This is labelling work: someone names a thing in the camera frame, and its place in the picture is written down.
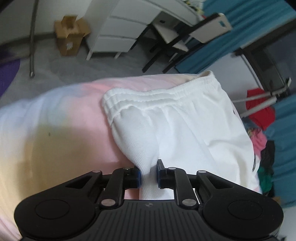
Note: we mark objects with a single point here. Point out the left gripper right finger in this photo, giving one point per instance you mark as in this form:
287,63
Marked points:
208,206

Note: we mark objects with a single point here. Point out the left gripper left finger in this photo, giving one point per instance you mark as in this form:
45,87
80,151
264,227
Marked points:
69,209

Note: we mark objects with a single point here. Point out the white sweatpants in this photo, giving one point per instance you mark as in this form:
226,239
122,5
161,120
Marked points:
192,126

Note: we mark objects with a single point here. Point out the green garment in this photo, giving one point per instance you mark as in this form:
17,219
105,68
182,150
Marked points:
265,176

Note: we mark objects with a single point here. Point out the black garment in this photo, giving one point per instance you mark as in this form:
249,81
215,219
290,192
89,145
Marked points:
268,155

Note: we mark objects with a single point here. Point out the pastel tie-dye bed sheet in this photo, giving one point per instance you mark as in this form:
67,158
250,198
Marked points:
60,135

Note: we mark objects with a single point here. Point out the pink garment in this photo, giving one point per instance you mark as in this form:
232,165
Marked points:
259,141

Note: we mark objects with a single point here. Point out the blue curtain right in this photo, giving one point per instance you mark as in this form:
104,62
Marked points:
282,132

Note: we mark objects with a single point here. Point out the blue curtain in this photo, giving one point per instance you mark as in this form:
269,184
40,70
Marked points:
249,21
282,132

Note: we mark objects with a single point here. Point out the metal pole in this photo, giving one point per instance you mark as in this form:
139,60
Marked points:
32,40

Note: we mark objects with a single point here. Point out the dark window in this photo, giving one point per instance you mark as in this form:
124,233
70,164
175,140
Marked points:
273,62

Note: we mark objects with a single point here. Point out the cardboard box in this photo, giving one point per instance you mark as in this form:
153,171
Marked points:
70,32

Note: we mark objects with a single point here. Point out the white vanity desk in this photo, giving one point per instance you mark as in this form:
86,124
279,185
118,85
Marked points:
115,25

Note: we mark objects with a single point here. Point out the blue curtain left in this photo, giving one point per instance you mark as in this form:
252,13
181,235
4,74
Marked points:
249,21

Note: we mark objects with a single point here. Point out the white black chair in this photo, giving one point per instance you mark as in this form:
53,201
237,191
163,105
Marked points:
188,39

